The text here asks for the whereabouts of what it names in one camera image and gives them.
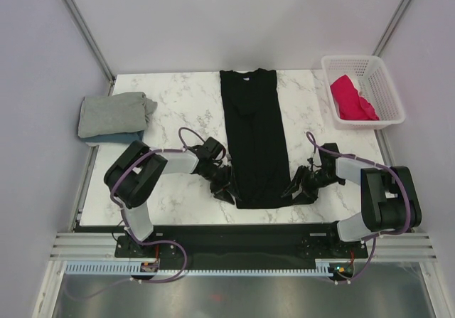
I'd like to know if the left aluminium corner post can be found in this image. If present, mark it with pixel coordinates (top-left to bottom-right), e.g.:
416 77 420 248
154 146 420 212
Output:
62 0 116 85

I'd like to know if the black t shirt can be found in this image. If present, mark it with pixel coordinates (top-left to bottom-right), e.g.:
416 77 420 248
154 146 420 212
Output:
220 68 292 209

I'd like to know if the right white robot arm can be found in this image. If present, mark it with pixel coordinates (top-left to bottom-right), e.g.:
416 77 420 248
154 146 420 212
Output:
282 143 422 257

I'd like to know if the grey folded t shirt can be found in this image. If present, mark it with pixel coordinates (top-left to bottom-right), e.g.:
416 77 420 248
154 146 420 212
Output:
77 92 158 138

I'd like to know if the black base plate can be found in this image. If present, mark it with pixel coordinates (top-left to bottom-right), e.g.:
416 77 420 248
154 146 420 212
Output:
114 223 368 271

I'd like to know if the right aluminium corner post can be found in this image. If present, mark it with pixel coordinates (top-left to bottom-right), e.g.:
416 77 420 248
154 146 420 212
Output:
372 0 413 57

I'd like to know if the white plastic basket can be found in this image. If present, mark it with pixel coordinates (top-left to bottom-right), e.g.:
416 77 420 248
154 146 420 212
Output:
321 55 405 130

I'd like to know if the white slotted cable duct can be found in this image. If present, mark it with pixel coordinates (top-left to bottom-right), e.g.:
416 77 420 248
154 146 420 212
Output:
64 259 353 277

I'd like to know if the aluminium corner post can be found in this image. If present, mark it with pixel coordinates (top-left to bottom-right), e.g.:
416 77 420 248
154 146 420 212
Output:
372 0 413 57
62 0 116 85

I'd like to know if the aluminium frame rail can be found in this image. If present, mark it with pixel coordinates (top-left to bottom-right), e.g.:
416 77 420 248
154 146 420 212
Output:
50 232 437 262

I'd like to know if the blue folded t shirt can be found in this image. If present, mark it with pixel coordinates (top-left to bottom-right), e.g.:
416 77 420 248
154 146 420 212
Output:
81 131 144 147

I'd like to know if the pink t shirt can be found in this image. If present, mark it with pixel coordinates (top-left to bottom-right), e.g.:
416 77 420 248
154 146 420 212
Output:
330 75 380 121

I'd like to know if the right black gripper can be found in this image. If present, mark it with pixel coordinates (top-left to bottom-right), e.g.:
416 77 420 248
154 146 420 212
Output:
281 164 343 206

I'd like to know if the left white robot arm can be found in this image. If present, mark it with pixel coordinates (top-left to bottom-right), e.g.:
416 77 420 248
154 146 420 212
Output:
104 137 240 256

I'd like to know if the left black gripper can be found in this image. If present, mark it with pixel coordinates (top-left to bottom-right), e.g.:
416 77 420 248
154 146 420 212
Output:
199 163 241 205

